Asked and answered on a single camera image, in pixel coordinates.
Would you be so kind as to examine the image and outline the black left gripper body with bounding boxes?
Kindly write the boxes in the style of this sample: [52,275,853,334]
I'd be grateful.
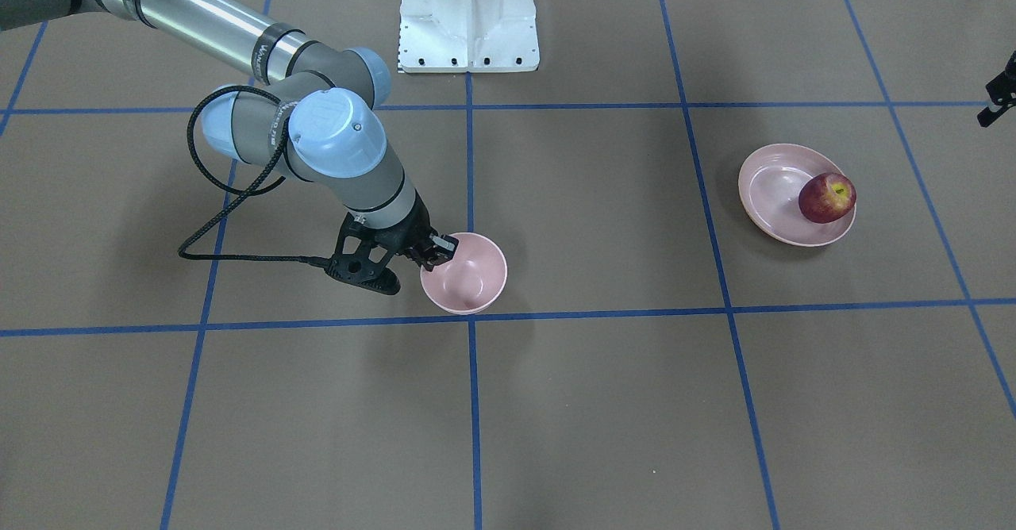
[986,52,1015,110]

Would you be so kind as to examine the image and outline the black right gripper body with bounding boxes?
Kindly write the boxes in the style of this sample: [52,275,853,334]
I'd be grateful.
[373,197,437,265]

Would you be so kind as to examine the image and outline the pink bowl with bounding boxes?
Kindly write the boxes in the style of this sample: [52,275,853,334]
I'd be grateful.
[418,231,508,314]

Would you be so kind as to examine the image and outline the red apple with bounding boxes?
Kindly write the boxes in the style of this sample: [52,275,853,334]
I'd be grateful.
[797,171,858,224]

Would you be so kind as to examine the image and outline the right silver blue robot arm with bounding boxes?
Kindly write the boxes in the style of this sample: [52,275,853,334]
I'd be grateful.
[2,0,458,286]

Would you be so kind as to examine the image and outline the pink plate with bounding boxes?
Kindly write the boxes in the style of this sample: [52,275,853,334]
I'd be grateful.
[739,143,856,248]

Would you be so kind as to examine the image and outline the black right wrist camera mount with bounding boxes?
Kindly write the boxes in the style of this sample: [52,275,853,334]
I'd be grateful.
[323,213,402,296]

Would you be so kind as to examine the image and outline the white camera stand base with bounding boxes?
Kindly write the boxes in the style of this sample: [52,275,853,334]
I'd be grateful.
[397,0,541,74]

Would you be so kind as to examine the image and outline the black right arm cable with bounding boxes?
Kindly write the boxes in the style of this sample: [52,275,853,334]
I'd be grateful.
[178,84,334,266]

